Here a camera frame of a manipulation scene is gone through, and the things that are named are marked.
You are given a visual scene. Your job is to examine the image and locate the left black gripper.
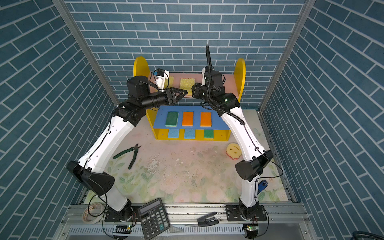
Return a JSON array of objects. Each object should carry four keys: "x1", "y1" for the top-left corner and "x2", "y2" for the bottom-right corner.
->
[{"x1": 138, "y1": 87, "x2": 186, "y2": 111}]

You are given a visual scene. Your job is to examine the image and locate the black binder clip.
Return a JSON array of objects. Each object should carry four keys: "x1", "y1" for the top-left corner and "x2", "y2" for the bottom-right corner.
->
[{"x1": 197, "y1": 212, "x2": 219, "y2": 227}]

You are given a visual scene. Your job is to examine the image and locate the yellow pink blue shelf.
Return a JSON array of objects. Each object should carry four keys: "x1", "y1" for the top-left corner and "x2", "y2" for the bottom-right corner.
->
[{"x1": 133, "y1": 57, "x2": 231, "y2": 141}]

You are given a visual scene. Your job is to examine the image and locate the yellow sponge front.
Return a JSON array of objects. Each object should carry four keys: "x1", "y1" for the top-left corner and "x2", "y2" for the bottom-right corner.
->
[{"x1": 168, "y1": 76, "x2": 174, "y2": 88}]

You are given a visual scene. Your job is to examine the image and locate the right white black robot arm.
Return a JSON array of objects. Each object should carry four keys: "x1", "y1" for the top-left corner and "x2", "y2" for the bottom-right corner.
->
[{"x1": 192, "y1": 68, "x2": 273, "y2": 220}]

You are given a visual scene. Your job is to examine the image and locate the green handled pliers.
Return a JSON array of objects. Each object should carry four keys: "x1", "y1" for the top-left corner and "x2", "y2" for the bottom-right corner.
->
[{"x1": 112, "y1": 143, "x2": 142, "y2": 170}]

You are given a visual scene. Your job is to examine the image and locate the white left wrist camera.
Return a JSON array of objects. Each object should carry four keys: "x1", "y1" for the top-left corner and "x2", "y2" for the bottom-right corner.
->
[{"x1": 153, "y1": 69, "x2": 170, "y2": 91}]

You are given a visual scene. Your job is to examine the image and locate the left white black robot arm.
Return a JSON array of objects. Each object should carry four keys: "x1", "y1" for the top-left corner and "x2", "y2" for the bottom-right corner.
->
[{"x1": 67, "y1": 76, "x2": 188, "y2": 222}]

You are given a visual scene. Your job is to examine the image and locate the pale yellow sponge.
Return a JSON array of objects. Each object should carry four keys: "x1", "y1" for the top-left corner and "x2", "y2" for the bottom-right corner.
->
[{"x1": 200, "y1": 112, "x2": 212, "y2": 128}]

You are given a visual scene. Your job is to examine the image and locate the orange sponge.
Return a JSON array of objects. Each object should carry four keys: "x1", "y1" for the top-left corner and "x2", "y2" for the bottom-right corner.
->
[{"x1": 182, "y1": 112, "x2": 194, "y2": 127}]

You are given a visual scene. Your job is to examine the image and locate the dark green scrub sponge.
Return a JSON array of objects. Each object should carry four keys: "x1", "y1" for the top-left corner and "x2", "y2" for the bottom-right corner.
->
[{"x1": 165, "y1": 112, "x2": 179, "y2": 127}]

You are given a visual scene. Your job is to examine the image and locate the yellow smiley face sponge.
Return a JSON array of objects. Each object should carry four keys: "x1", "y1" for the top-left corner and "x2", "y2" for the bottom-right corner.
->
[{"x1": 226, "y1": 143, "x2": 242, "y2": 160}]

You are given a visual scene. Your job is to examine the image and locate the black desk calculator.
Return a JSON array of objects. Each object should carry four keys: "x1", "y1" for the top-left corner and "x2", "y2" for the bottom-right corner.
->
[{"x1": 138, "y1": 198, "x2": 170, "y2": 240}]

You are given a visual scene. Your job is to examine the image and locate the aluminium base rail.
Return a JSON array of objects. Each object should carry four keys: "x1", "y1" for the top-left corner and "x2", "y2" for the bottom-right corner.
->
[{"x1": 53, "y1": 202, "x2": 317, "y2": 240}]

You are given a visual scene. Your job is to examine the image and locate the bright green sponge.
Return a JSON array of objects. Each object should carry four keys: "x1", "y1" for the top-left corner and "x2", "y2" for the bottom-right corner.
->
[{"x1": 204, "y1": 130, "x2": 214, "y2": 139}]

